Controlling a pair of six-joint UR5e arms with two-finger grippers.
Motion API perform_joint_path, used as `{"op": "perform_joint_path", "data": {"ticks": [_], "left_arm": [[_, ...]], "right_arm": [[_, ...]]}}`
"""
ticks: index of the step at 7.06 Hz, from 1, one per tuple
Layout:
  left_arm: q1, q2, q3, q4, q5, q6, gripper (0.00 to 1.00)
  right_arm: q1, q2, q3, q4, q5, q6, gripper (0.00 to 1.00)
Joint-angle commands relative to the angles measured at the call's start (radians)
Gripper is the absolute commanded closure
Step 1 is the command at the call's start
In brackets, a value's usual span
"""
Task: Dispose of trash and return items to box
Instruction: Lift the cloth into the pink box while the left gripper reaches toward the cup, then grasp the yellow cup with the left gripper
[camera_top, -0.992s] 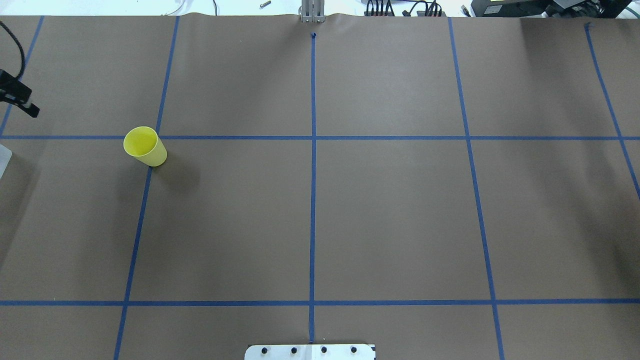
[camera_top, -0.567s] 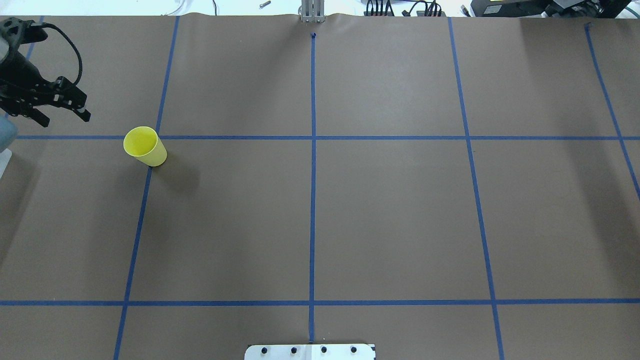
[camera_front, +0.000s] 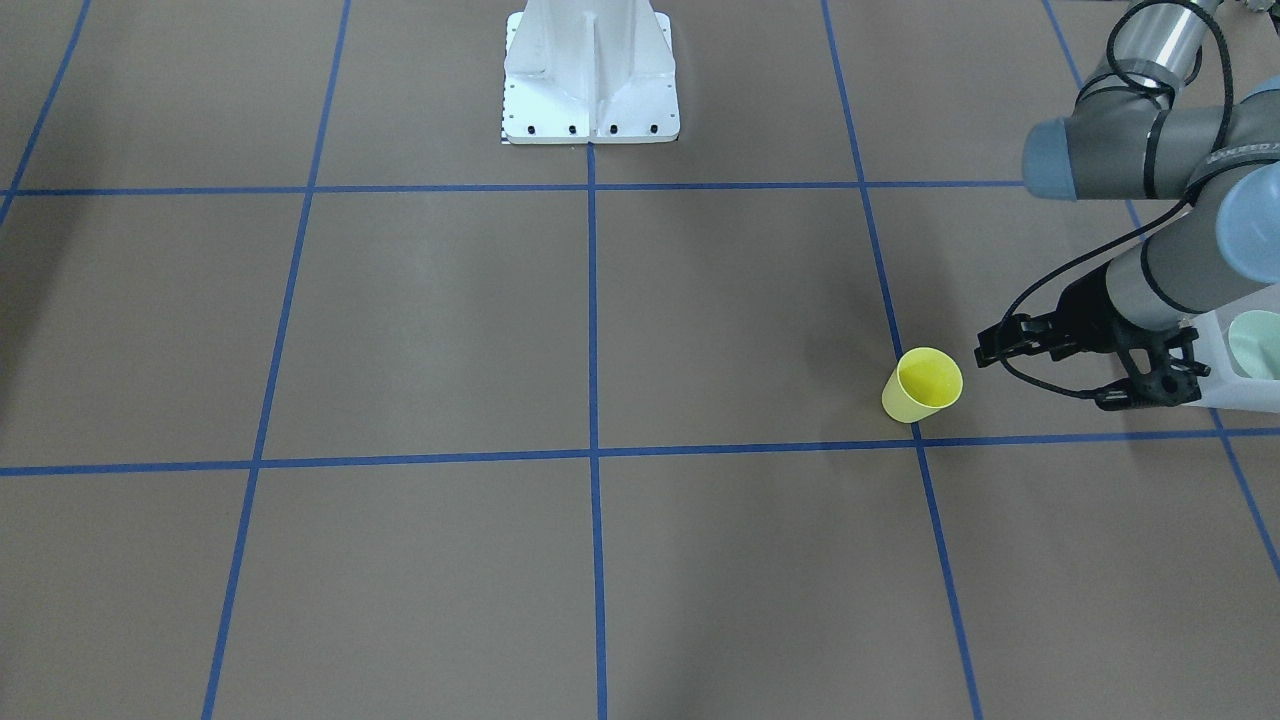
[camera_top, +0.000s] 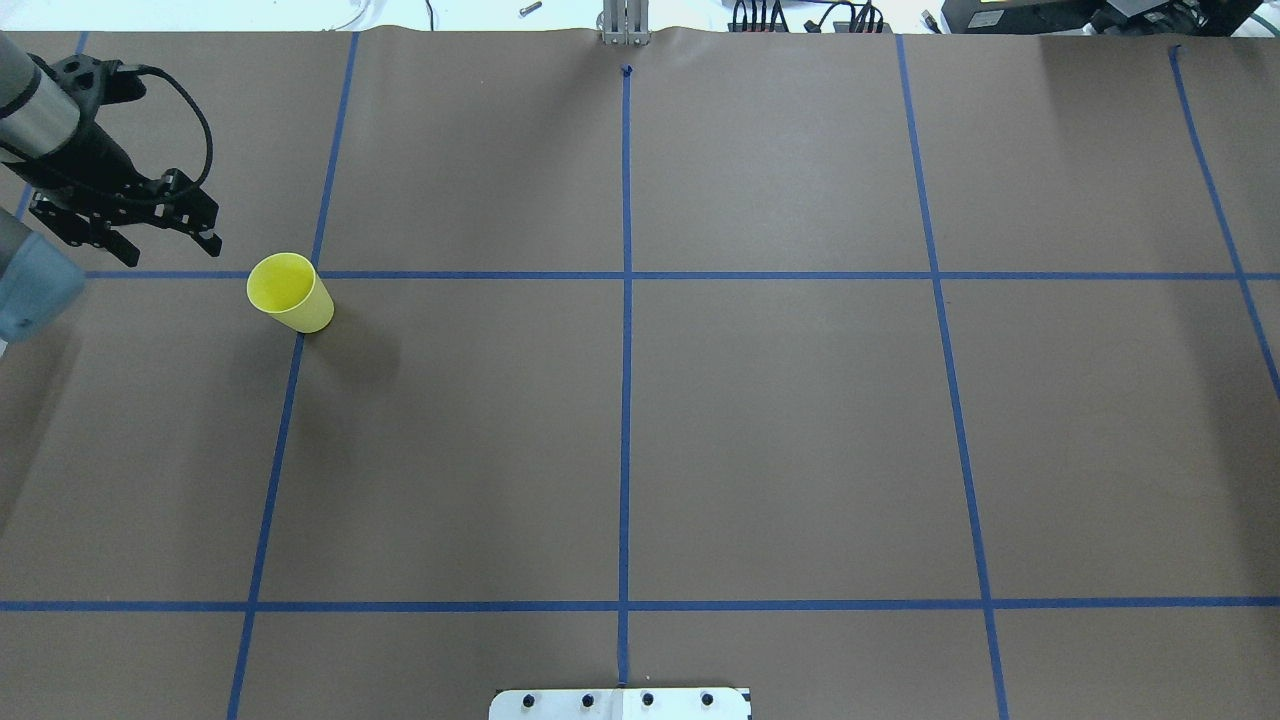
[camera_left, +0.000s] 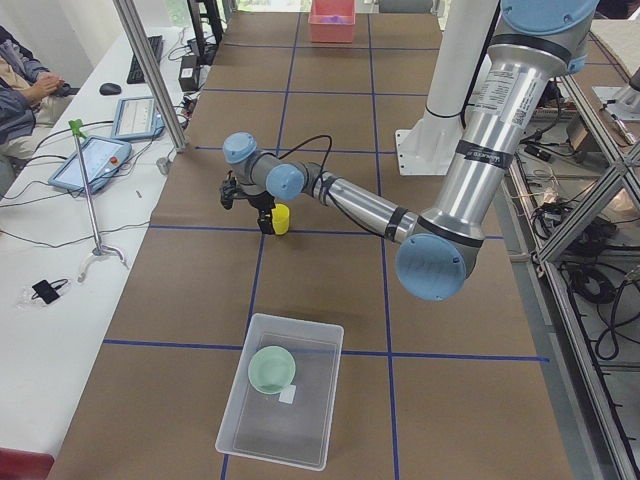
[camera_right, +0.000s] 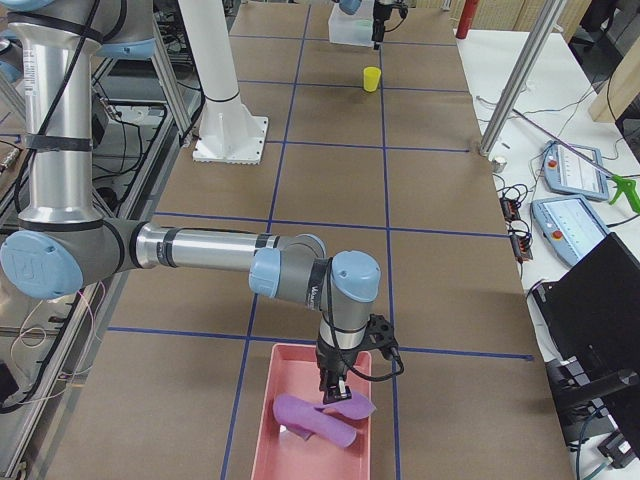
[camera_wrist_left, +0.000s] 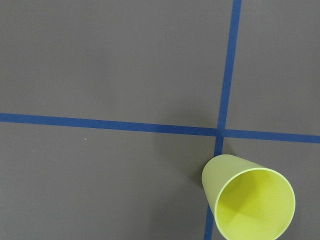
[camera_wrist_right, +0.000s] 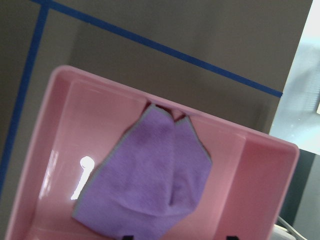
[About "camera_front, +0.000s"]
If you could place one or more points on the yellow plastic cup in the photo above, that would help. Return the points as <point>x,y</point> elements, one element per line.
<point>924,382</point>

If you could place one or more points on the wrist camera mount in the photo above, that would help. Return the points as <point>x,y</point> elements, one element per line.
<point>1161,369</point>

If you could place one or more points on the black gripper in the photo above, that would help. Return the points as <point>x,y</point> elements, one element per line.
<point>1082,317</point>

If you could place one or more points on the pale green bowl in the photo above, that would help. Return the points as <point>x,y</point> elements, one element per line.
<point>1253,343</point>

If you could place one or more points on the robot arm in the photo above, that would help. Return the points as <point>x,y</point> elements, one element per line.
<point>1158,119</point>

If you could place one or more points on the clear plastic bin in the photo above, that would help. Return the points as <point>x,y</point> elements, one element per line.
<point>1226,388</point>

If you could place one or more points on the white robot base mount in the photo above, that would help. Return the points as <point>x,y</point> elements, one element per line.
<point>589,72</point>

